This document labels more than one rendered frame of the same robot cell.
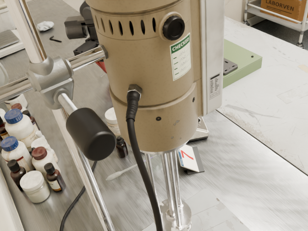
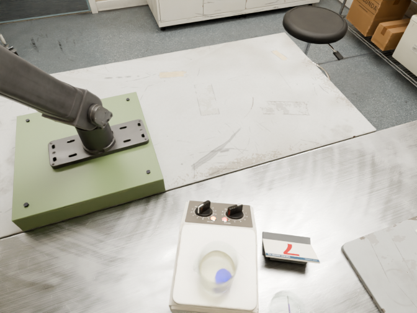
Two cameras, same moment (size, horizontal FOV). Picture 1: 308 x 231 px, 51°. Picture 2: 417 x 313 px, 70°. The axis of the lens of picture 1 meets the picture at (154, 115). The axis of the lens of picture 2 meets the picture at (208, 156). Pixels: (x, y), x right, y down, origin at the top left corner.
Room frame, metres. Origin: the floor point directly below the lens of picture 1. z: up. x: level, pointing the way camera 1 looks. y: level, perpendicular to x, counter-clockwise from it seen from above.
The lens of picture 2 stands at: (0.70, 0.14, 1.43)
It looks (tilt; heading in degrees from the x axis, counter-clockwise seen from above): 52 degrees down; 276
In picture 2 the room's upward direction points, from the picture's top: 2 degrees clockwise
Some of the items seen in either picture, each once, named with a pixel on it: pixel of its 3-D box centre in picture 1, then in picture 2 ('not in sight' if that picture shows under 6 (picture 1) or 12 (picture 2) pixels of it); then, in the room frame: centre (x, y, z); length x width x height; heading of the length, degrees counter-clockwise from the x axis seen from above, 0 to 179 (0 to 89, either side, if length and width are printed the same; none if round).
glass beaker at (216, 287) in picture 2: not in sight; (215, 269); (0.70, 0.02, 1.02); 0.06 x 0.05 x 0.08; 24
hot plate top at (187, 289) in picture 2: not in sight; (216, 264); (0.69, -0.01, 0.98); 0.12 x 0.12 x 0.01; 4
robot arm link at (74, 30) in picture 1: (81, 21); not in sight; (1.04, 0.19, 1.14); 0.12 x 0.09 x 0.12; 80
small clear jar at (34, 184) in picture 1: (35, 187); not in sight; (0.54, 0.33, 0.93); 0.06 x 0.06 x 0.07
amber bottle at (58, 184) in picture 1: (53, 177); not in sight; (0.55, 0.28, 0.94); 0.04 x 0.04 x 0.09
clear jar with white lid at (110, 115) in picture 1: (117, 123); not in sight; (0.72, 0.11, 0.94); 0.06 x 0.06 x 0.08
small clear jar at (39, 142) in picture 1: (41, 149); not in sight; (0.68, 0.34, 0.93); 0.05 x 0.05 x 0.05
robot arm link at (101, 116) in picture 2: not in sight; (83, 111); (0.97, -0.22, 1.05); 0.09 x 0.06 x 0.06; 170
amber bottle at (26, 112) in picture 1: (30, 122); not in sight; (0.79, 0.39, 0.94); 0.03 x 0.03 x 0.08
